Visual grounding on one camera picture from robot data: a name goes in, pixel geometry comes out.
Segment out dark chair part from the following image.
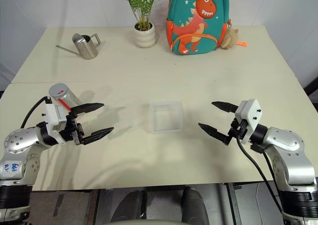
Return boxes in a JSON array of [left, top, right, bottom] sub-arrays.
[[304, 75, 318, 96]]

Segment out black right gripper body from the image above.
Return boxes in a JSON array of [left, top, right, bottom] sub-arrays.
[[223, 118, 248, 146]]

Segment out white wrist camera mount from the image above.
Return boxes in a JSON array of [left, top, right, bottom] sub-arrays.
[[42, 104, 73, 138], [235, 99, 263, 144]]

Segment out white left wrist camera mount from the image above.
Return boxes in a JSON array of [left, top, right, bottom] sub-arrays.
[[42, 104, 73, 138]]

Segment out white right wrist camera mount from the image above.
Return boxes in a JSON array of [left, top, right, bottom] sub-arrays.
[[235, 99, 263, 144]]

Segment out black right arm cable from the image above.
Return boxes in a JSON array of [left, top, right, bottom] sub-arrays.
[[236, 133, 284, 213]]

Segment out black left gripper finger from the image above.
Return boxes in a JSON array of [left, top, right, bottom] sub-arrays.
[[71, 102, 104, 115], [81, 127, 115, 146]]

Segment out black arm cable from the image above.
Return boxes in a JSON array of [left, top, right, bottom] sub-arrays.
[[20, 96, 52, 129], [236, 133, 284, 213]]

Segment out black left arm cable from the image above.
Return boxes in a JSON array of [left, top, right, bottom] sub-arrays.
[[20, 96, 52, 129]]

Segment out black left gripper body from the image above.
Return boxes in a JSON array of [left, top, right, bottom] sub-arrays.
[[59, 112, 84, 146]]

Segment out brown plush bear keychain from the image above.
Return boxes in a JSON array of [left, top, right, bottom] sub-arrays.
[[221, 28, 239, 49]]

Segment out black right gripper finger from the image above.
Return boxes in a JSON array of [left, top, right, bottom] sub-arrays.
[[198, 123, 231, 142], [211, 101, 239, 114]]

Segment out clear square plastic container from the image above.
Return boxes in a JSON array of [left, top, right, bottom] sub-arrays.
[[149, 100, 184, 135]]

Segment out teal dinosaur backpack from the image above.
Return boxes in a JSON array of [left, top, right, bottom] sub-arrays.
[[165, 0, 233, 56]]

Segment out green plant in white pot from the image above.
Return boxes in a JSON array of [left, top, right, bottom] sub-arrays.
[[121, 0, 159, 48]]

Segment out stainless steel watering can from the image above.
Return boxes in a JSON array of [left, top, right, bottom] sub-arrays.
[[55, 32, 102, 60]]

